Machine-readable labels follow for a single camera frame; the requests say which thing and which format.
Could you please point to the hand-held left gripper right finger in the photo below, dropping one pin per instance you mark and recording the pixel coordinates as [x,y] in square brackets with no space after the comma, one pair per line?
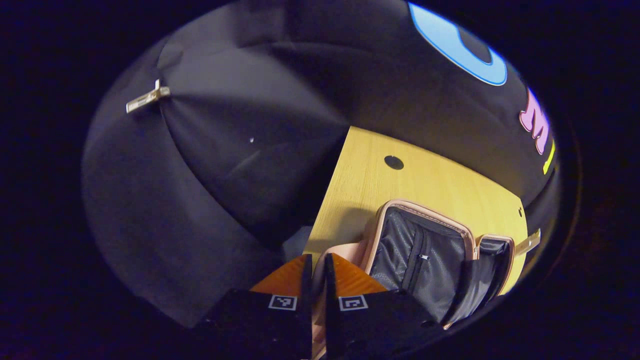
[329,285]

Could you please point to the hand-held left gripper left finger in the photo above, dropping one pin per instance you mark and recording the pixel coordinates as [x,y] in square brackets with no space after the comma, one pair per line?
[308,285]

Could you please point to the pink suitcase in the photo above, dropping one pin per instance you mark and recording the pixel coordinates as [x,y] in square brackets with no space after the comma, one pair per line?
[425,240]

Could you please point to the cloth clip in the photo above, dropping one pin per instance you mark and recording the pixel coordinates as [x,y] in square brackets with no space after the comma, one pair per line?
[147,98]
[528,243]

